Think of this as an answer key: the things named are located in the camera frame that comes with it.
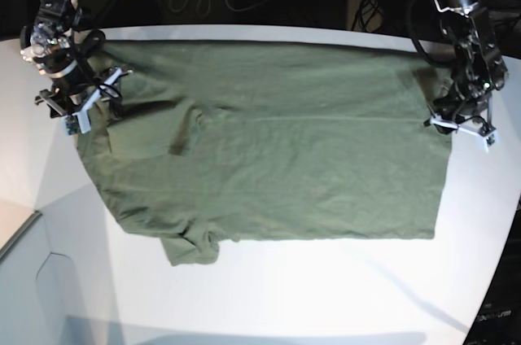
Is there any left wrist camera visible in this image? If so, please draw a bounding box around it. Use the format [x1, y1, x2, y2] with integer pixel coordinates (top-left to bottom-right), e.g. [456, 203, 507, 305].
[481, 130, 498, 153]

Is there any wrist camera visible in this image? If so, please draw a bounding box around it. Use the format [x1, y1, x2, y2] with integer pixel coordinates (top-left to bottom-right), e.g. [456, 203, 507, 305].
[62, 113, 91, 136]
[481, 130, 498, 153]

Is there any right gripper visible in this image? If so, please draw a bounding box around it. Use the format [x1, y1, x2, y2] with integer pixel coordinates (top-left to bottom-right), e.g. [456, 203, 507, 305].
[34, 66, 134, 120]

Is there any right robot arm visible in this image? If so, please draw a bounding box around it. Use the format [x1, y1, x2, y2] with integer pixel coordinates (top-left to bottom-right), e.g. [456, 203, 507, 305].
[20, 0, 132, 120]

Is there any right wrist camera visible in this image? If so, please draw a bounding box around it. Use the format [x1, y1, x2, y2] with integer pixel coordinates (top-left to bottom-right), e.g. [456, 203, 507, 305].
[62, 113, 91, 136]

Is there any olive green t-shirt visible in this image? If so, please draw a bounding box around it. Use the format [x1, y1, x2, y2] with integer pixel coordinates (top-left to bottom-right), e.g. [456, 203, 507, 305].
[77, 41, 451, 265]

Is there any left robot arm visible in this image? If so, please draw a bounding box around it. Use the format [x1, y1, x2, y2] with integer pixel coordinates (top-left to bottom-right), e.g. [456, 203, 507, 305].
[405, 0, 508, 149]

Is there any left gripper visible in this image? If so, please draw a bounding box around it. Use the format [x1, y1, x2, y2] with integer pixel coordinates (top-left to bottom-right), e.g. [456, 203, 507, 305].
[423, 96, 497, 140]

